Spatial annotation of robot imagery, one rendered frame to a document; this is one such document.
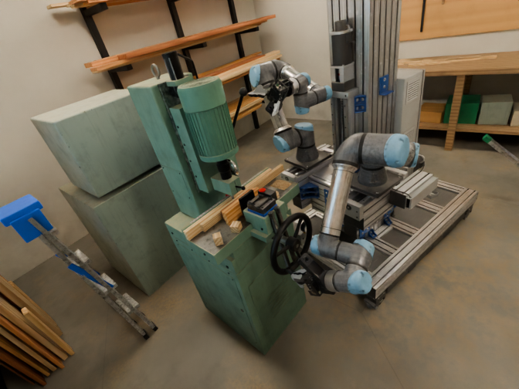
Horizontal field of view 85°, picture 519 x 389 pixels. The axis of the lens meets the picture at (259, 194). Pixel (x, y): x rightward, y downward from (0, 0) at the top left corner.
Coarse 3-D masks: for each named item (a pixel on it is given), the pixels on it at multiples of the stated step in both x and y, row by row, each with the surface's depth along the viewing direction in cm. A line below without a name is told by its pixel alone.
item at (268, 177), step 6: (276, 168) 158; (282, 168) 161; (270, 174) 155; (276, 174) 159; (264, 180) 152; (270, 180) 156; (252, 186) 148; (258, 186) 149; (234, 198) 141; (210, 216) 132; (216, 216) 133; (204, 222) 129; (210, 222) 131; (216, 222) 134; (204, 228) 129
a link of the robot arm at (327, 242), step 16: (352, 144) 103; (336, 160) 106; (352, 160) 104; (336, 176) 106; (352, 176) 107; (336, 192) 105; (336, 208) 104; (336, 224) 104; (320, 240) 106; (336, 240) 104; (336, 256) 102
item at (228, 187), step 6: (216, 174) 138; (216, 180) 134; (222, 180) 132; (228, 180) 131; (234, 180) 130; (216, 186) 137; (222, 186) 133; (228, 186) 129; (234, 186) 131; (240, 186) 134; (222, 192) 136; (228, 192) 132; (234, 192) 132
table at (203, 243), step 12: (288, 192) 144; (288, 216) 132; (216, 228) 130; (228, 228) 128; (252, 228) 130; (192, 240) 127; (204, 240) 125; (228, 240) 122; (240, 240) 126; (264, 240) 124; (204, 252) 122; (216, 252) 117; (228, 252) 122; (216, 264) 119
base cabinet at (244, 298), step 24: (192, 264) 167; (264, 264) 144; (216, 288) 160; (240, 288) 135; (264, 288) 149; (288, 288) 168; (216, 312) 190; (240, 312) 154; (264, 312) 155; (288, 312) 176; (264, 336) 162
